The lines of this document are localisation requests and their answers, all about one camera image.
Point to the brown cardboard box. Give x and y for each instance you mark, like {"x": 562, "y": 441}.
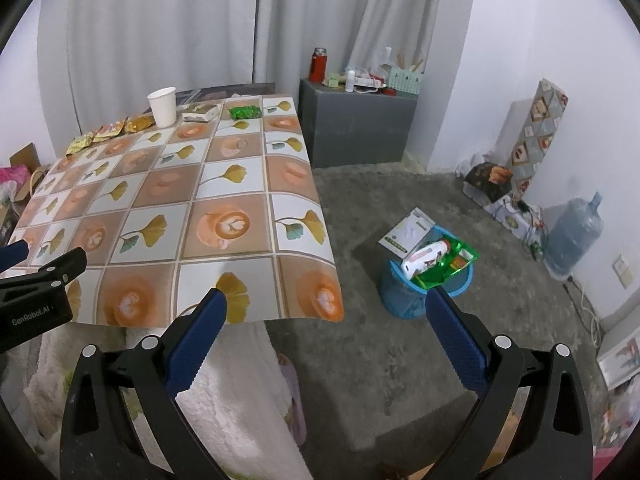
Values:
{"x": 25, "y": 157}

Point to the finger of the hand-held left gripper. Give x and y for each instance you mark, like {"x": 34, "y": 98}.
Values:
{"x": 14, "y": 256}
{"x": 60, "y": 267}

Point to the red white packet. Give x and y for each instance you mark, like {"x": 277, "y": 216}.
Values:
{"x": 372, "y": 85}

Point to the green plastic packaging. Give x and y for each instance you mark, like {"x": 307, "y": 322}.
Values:
{"x": 450, "y": 267}

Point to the table with patterned tablecloth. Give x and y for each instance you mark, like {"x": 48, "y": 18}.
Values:
{"x": 235, "y": 180}

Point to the tall patterned box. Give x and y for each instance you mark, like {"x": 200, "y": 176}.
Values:
{"x": 537, "y": 140}

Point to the white fluffy blanket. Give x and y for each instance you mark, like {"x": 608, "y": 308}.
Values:
{"x": 240, "y": 400}

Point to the white card package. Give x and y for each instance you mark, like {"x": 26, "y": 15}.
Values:
{"x": 405, "y": 232}

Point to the red thermos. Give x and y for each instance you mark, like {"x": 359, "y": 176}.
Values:
{"x": 318, "y": 66}

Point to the white bottle red label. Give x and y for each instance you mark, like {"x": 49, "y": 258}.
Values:
{"x": 425, "y": 257}

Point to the white paper cup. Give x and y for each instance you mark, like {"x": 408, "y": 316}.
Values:
{"x": 163, "y": 107}

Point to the white green snack packet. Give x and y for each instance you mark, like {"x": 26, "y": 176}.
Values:
{"x": 200, "y": 112}

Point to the gold snack packet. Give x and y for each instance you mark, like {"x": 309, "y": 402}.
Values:
{"x": 80, "y": 145}
{"x": 140, "y": 124}
{"x": 110, "y": 131}

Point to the white box with picture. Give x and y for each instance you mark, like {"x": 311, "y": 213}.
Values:
{"x": 622, "y": 355}

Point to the blue water jug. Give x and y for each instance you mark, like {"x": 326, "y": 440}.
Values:
{"x": 575, "y": 235}

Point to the mint green basket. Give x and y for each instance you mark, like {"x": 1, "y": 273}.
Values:
{"x": 406, "y": 82}

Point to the white printed box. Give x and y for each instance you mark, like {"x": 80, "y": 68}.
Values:
{"x": 510, "y": 217}

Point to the lilac slipper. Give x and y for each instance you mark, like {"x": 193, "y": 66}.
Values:
{"x": 295, "y": 400}

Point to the grey cabinet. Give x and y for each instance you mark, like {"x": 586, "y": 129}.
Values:
{"x": 357, "y": 125}

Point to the wall socket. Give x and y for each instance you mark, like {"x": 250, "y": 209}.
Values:
{"x": 625, "y": 270}

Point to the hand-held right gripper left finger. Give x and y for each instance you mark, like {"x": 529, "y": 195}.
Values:
{"x": 197, "y": 340}

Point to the wooden sticks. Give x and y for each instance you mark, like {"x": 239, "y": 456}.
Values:
{"x": 407, "y": 60}

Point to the white curtain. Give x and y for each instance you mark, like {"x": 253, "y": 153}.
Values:
{"x": 200, "y": 25}

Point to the dark printed box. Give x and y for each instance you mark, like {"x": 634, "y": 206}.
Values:
{"x": 487, "y": 180}

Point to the blue mesh wastebasket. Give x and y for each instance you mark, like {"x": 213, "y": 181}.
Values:
{"x": 400, "y": 300}

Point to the pink bag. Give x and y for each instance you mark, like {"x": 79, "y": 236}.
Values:
{"x": 12, "y": 175}

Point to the small white bottle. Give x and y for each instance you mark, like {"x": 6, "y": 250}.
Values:
{"x": 351, "y": 81}

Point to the small green box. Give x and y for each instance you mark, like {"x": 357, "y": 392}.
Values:
{"x": 333, "y": 80}

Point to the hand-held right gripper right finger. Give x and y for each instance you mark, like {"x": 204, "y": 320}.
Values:
{"x": 457, "y": 340}

